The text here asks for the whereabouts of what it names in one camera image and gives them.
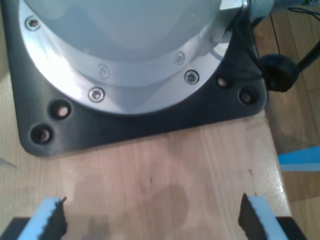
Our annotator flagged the thin black wire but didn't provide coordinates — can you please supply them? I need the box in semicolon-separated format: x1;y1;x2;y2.
269;13;281;55

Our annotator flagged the blue tape strip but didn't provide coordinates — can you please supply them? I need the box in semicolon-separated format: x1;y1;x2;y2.
278;145;320;173

